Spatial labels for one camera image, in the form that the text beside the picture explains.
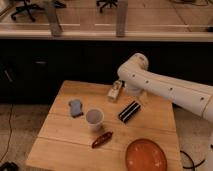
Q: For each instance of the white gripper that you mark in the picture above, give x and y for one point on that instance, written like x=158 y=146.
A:
x=137 y=92

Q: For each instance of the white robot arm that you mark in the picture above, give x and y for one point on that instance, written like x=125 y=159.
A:
x=194 y=97

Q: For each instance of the black white striped box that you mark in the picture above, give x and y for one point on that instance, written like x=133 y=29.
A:
x=126 y=114

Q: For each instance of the small clear bottle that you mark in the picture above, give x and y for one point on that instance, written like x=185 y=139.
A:
x=114 y=91

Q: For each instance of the dark red chili pepper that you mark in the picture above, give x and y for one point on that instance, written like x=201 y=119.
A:
x=102 y=139

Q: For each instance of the orange bowl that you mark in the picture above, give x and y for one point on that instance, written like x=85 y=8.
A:
x=145 y=155

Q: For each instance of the blue sponge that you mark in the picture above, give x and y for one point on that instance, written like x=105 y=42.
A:
x=75 y=108

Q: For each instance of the middle office chair base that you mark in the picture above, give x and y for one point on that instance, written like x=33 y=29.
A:
x=106 y=2

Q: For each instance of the office chair base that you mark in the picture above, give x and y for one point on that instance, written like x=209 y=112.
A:
x=28 y=7
x=106 y=2

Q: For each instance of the black cabinet counter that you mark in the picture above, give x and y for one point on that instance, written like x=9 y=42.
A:
x=33 y=65

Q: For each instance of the left office chair base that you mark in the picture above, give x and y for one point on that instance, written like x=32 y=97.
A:
x=28 y=7

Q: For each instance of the black object on floor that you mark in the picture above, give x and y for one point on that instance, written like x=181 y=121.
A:
x=9 y=166

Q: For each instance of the right grey metal post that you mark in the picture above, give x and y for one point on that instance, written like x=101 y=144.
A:
x=121 y=17

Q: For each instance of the grey metal post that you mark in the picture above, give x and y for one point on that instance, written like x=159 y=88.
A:
x=52 y=18
x=121 y=17

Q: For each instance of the left grey metal post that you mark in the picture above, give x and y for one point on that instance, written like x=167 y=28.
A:
x=52 y=18

